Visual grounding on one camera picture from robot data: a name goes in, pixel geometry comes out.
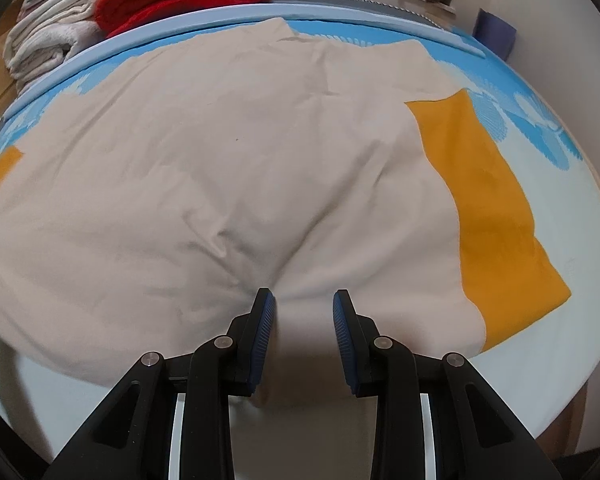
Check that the light blue padded strip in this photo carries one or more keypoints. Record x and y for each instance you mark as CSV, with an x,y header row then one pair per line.
x,y
180,22

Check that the beige and orange hooded jacket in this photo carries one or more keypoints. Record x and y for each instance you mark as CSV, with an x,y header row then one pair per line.
x,y
205,185

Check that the cream folded blanket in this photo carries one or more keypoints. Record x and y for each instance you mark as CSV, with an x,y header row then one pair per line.
x,y
50,35

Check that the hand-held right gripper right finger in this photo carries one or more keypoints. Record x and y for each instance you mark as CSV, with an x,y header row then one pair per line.
x,y
342,340

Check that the purple box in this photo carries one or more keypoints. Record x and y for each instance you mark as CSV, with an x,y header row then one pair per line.
x,y
495,32

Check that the blue feather-print bed sheet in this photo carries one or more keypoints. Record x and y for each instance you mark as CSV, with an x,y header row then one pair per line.
x,y
555,200

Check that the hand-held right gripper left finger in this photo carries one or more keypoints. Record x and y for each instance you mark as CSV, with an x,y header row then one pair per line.
x,y
262,340

